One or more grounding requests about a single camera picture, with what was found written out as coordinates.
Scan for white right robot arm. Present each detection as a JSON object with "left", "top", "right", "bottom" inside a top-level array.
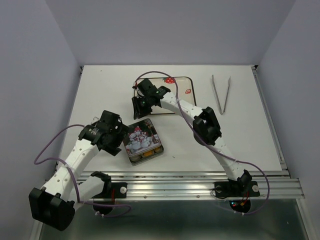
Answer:
[{"left": 132, "top": 78, "right": 252, "bottom": 195}]

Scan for metal tongs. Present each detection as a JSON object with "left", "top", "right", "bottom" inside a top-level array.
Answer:
[{"left": 211, "top": 75, "right": 231, "bottom": 115}]

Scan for strawberry print tray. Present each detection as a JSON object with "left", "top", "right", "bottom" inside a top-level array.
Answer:
[{"left": 133, "top": 76, "right": 197, "bottom": 116}]

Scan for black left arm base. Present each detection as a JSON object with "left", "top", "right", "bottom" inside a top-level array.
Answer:
[{"left": 91, "top": 182, "right": 128, "bottom": 200}]

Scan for square cookie tin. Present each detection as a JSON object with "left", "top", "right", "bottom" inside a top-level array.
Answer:
[{"left": 125, "top": 143, "right": 164, "bottom": 166}]

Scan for aluminium rail frame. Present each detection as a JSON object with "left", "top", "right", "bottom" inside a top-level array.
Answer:
[{"left": 29, "top": 65, "right": 316, "bottom": 240}]

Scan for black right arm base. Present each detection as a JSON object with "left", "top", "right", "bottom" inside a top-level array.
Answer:
[{"left": 213, "top": 181, "right": 260, "bottom": 199}]

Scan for gold tin lid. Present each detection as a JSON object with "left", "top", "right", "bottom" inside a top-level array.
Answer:
[{"left": 123, "top": 118, "right": 162, "bottom": 158}]

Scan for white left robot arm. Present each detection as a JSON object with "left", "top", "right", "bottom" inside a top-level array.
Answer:
[{"left": 28, "top": 110, "right": 131, "bottom": 231}]

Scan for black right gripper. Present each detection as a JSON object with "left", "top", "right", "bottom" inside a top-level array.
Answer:
[{"left": 131, "top": 94, "right": 152, "bottom": 120}]

